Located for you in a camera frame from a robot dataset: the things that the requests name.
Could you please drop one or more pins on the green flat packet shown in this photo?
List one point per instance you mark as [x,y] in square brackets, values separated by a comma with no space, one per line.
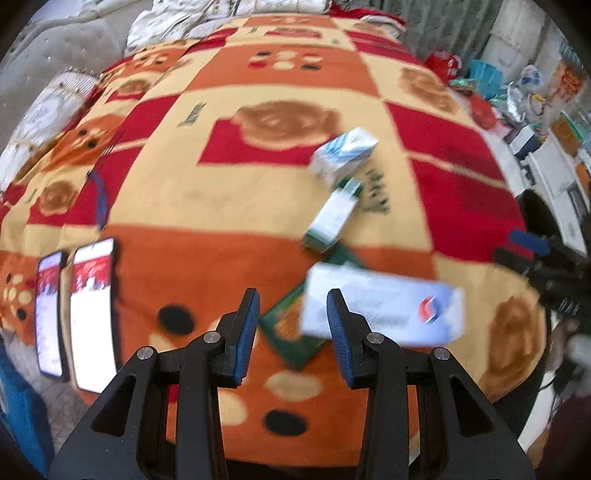
[288,332]

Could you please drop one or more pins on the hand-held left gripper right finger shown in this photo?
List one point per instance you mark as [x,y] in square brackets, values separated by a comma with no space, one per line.
[341,341]

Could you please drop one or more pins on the red orange printed blanket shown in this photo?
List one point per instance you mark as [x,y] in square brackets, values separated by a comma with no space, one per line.
[184,207]

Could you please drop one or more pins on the red plastic bag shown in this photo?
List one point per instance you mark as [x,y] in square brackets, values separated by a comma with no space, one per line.
[482,110]

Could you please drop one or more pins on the silver foil bag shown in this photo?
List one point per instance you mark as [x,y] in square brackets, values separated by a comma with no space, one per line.
[517,101]

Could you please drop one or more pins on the grey tufted backrest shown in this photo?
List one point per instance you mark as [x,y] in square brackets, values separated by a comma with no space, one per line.
[55,41]

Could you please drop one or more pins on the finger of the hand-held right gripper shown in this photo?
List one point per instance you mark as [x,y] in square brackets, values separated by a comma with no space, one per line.
[528,242]
[517,263]

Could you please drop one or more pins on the teal gift bag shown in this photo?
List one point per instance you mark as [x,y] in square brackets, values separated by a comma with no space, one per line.
[485,76]

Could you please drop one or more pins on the blue cloth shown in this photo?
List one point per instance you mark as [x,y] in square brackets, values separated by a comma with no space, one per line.
[21,415]

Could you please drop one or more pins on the brown box green top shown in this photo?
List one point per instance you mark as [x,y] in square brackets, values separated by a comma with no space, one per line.
[565,134]

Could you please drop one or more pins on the green white small box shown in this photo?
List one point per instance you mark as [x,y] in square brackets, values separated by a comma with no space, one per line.
[332,217]

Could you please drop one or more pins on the person's maroon clothing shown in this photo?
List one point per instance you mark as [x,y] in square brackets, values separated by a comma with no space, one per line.
[568,443]

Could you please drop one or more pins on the white television cabinet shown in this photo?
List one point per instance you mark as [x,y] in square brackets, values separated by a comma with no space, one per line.
[561,184]

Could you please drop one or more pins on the red gift bag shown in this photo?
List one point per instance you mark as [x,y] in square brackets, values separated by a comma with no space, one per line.
[442,67]

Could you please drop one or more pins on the white blue plastic bag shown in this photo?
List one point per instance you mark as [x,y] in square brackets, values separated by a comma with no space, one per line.
[531,76]

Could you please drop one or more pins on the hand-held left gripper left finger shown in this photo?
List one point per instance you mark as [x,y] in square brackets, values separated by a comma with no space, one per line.
[244,341]

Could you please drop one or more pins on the large smartphone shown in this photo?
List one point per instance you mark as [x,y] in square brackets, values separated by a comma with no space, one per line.
[92,318]

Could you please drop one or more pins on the red hanging decoration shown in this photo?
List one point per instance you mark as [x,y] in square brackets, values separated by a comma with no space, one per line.
[570,81]

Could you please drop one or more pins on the white blue striped carton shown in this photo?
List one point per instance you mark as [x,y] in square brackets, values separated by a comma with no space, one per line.
[344,154]

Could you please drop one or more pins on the folded red blanket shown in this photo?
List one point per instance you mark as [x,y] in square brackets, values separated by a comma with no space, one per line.
[369,16]

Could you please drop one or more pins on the small smartphone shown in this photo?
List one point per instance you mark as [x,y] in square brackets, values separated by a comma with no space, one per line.
[50,318]

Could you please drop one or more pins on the white embroidered pillow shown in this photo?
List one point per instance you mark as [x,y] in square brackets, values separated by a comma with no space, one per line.
[171,25]
[277,8]

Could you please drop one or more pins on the white box red blue logo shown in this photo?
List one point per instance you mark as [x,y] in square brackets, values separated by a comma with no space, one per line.
[392,304]

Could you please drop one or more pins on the white navy box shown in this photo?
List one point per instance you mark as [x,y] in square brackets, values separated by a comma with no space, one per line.
[524,141]

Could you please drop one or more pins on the beige striped edge pillow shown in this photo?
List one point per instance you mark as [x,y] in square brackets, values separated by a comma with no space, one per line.
[41,124]

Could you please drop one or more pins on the green patterned curtain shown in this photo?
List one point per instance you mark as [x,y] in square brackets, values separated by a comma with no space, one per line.
[452,27]

